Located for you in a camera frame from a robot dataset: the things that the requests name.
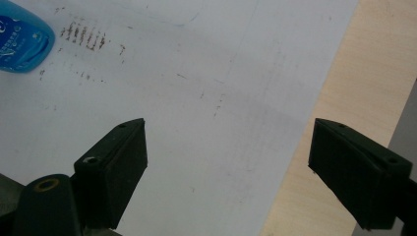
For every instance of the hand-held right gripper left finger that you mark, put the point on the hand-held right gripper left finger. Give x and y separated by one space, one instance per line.
111 170

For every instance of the white paper sheet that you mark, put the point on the white paper sheet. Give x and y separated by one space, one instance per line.
183 98

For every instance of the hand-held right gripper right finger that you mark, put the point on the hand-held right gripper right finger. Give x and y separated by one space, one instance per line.
354 173

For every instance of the blue plastic bottle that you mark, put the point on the blue plastic bottle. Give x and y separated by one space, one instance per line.
23 42

